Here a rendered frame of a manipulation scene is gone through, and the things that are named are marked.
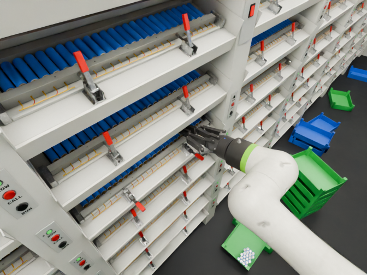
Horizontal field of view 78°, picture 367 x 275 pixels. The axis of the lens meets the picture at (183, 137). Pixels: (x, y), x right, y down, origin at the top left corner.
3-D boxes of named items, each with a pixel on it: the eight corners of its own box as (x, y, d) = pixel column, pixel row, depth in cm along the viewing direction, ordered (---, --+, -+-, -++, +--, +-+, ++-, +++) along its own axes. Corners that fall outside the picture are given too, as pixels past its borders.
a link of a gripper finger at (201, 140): (217, 149, 76) (214, 151, 75) (190, 139, 82) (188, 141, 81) (215, 139, 73) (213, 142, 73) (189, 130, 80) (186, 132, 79)
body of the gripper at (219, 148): (224, 166, 71) (202, 155, 77) (240, 151, 75) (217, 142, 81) (223, 148, 67) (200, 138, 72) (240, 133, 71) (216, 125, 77)
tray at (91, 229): (217, 137, 98) (225, 125, 90) (90, 242, 67) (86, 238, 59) (185, 106, 103) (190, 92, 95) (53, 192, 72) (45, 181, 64)
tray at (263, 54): (304, 42, 119) (324, 17, 107) (237, 90, 88) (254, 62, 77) (274, 21, 124) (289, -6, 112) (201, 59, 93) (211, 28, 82)
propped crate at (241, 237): (248, 270, 140) (248, 270, 133) (222, 246, 150) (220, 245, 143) (276, 230, 146) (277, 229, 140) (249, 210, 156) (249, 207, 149)
